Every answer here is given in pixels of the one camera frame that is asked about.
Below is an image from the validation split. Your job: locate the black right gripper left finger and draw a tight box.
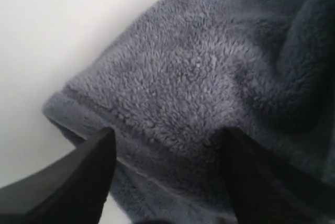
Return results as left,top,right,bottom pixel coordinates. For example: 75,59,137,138
1,129,116,224

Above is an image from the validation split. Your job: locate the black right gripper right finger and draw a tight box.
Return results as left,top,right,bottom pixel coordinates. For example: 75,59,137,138
222,128,334,223

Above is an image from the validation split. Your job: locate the blue-grey fleece towel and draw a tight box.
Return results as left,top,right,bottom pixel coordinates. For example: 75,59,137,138
43,0,334,223

